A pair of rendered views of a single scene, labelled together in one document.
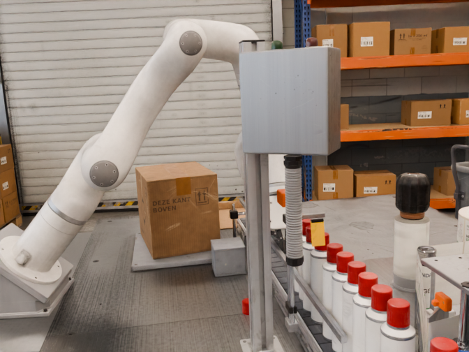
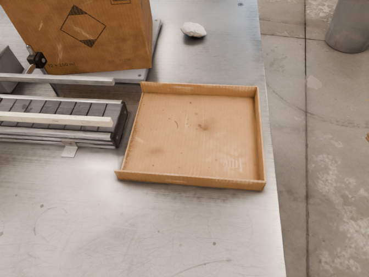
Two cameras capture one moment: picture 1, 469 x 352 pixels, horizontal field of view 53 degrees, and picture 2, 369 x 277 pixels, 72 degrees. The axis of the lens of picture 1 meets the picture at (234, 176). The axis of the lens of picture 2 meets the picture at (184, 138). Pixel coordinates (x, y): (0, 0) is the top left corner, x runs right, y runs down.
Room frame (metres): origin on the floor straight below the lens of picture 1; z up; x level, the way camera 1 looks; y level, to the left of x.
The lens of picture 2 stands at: (2.09, -0.37, 1.32)
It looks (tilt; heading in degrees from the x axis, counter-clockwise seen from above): 55 degrees down; 109
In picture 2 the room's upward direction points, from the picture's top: 5 degrees counter-clockwise
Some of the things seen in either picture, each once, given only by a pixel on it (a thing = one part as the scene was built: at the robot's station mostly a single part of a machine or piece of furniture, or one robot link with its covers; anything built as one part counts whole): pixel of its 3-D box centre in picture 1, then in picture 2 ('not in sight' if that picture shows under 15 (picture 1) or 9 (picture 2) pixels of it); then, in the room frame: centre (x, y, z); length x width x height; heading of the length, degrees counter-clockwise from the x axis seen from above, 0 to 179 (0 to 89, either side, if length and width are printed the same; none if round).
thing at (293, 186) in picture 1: (294, 211); not in sight; (0.84, -0.11, 1.18); 0.04 x 0.04 x 0.21
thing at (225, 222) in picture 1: (242, 213); (193, 129); (2.00, -0.03, 0.85); 0.30 x 0.26 x 0.04; 9
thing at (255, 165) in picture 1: (257, 204); not in sight; (0.95, -0.05, 1.16); 0.04 x 0.04 x 0.67; 9
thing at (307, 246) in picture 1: (313, 268); not in sight; (1.03, -0.18, 0.98); 0.05 x 0.05 x 0.20
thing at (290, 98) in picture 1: (291, 101); not in sight; (0.90, -0.11, 1.38); 0.17 x 0.10 x 0.19; 64
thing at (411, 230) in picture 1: (411, 230); not in sight; (1.14, -0.45, 1.03); 0.09 x 0.09 x 0.30
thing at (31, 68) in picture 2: (240, 225); (43, 80); (1.63, -0.01, 0.91); 0.07 x 0.03 x 0.16; 99
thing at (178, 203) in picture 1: (176, 206); (88, 1); (1.66, 0.22, 0.99); 0.30 x 0.24 x 0.27; 19
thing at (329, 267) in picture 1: (334, 291); not in sight; (0.91, -0.20, 0.98); 0.05 x 0.05 x 0.20
